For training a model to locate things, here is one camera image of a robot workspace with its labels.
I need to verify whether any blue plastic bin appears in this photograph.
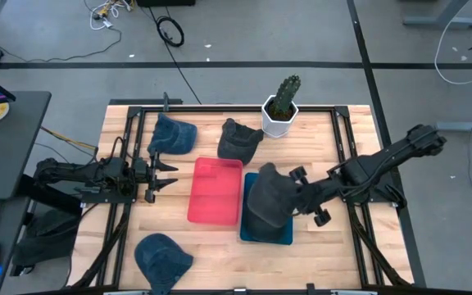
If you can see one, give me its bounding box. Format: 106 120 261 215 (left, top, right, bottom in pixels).
238 171 294 246

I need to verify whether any white hexagonal plant pot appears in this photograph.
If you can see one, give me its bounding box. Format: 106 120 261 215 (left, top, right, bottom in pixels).
261 94 300 139

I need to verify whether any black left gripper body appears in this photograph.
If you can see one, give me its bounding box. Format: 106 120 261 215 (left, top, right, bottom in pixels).
131 148 158 204

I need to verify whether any dark grey cap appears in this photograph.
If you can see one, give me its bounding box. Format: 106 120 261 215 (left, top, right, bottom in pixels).
246 161 305 229
242 206 293 243
216 117 265 166

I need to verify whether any blue denim cap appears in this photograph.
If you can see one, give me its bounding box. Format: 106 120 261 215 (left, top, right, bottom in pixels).
147 112 198 156
134 232 194 295

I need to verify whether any black bar behind table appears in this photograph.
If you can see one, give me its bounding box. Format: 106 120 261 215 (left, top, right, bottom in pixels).
108 98 184 106

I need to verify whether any long black floor cable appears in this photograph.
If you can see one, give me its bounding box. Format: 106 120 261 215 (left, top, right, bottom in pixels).
148 6 203 105

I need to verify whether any green cactus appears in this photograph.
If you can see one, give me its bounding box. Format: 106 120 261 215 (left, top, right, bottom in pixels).
269 74 302 116

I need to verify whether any white floor cable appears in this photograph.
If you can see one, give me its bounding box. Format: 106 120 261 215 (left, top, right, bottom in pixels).
433 0 472 86

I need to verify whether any black aluminium table frame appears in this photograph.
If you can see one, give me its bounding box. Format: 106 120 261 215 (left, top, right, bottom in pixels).
70 104 415 290

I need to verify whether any black box on floor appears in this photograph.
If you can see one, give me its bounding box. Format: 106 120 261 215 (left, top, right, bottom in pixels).
136 0 197 7

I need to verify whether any grey desk foot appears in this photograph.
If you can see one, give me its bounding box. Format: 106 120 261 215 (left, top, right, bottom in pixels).
402 0 472 30
434 110 472 134

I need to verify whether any black desk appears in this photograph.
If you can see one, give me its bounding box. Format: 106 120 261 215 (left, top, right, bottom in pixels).
0 90 52 295

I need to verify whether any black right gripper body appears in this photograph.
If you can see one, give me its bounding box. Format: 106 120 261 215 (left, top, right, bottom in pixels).
288 165 343 229

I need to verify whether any coiled black cable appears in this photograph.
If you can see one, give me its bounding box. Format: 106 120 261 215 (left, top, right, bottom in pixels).
155 15 186 48

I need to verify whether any silver bracket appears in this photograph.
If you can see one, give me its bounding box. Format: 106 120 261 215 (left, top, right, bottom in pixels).
329 289 379 295
103 289 151 295

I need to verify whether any pink translucent plastic bin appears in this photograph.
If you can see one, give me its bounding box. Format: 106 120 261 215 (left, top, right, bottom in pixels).
186 157 244 226

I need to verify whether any white and yellow cable bundle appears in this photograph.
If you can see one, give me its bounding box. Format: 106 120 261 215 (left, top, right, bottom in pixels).
83 0 134 31

